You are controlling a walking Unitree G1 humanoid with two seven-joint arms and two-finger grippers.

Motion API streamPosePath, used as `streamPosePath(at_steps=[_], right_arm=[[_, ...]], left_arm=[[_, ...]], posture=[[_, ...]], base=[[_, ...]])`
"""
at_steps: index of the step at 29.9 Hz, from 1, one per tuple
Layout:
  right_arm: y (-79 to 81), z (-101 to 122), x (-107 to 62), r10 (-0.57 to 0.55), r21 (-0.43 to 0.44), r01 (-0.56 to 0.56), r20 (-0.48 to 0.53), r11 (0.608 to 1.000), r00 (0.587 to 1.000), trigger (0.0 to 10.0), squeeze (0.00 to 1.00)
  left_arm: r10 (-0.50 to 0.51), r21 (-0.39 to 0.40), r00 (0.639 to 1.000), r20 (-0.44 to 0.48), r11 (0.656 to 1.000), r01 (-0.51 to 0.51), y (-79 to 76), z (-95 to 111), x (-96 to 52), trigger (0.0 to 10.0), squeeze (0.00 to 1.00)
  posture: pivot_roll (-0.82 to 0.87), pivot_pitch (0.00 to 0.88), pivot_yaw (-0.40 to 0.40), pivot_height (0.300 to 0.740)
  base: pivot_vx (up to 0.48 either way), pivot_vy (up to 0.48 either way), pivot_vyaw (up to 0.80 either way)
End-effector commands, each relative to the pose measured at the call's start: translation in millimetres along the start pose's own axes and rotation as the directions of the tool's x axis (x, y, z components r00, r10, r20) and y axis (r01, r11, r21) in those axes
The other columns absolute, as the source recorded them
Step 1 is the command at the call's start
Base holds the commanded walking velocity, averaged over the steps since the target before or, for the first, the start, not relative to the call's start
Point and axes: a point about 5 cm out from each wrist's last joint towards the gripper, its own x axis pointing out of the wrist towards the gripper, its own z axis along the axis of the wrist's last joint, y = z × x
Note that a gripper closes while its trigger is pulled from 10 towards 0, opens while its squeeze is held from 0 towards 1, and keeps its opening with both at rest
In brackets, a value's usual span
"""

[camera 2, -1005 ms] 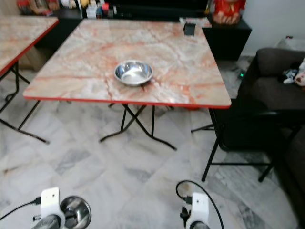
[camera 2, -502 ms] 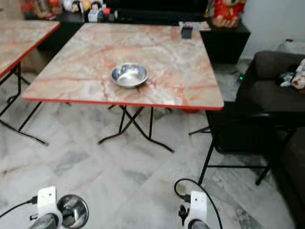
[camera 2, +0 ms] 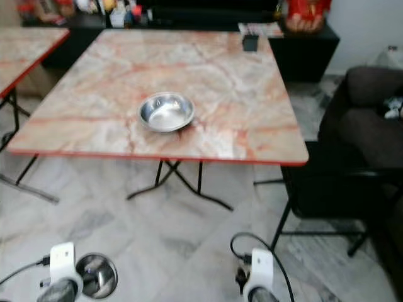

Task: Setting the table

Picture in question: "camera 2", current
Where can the steel bowl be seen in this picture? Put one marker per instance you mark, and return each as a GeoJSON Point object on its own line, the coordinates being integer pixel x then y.
{"type": "Point", "coordinates": [167, 113]}
{"type": "Point", "coordinates": [99, 275]}

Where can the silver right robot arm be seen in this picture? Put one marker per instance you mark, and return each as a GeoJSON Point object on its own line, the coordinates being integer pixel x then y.
{"type": "Point", "coordinates": [261, 296]}

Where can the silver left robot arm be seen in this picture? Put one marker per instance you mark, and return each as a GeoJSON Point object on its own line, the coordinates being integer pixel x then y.
{"type": "Point", "coordinates": [60, 293]}

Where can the black metal chair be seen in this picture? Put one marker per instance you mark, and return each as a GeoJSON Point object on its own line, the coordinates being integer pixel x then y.
{"type": "Point", "coordinates": [327, 189]}

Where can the marble top folding table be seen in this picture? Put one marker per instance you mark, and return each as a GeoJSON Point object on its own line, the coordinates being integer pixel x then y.
{"type": "Point", "coordinates": [227, 94]}
{"type": "Point", "coordinates": [25, 53]}

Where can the dark brown sofa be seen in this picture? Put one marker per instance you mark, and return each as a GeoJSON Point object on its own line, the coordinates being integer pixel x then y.
{"type": "Point", "coordinates": [359, 126]}

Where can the white black item on sofa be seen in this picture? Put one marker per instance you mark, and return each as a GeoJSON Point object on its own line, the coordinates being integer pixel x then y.
{"type": "Point", "coordinates": [394, 108]}

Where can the small black box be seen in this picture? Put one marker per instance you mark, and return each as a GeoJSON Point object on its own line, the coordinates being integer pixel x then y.
{"type": "Point", "coordinates": [250, 43]}

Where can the printed paper leaflet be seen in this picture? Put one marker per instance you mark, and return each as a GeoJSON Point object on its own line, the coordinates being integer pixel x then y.
{"type": "Point", "coordinates": [267, 29]}

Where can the brown cardboard box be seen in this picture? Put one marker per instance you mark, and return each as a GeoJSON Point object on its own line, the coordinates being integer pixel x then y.
{"type": "Point", "coordinates": [33, 80]}

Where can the white bag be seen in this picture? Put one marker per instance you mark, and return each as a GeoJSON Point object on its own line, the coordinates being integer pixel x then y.
{"type": "Point", "coordinates": [391, 56]}

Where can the red gift package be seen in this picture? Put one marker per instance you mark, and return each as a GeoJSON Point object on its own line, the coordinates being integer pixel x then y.
{"type": "Point", "coordinates": [307, 14]}

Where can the black television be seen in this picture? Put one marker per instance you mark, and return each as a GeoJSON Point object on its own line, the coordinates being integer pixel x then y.
{"type": "Point", "coordinates": [201, 7]}

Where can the white small carton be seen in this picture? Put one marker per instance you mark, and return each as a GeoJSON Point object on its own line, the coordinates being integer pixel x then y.
{"type": "Point", "coordinates": [117, 17]}

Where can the red packaged goods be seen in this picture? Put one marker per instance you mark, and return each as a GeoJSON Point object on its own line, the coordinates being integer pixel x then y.
{"type": "Point", "coordinates": [41, 9]}

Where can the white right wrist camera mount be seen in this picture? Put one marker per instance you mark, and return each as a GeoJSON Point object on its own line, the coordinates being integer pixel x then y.
{"type": "Point", "coordinates": [262, 267]}

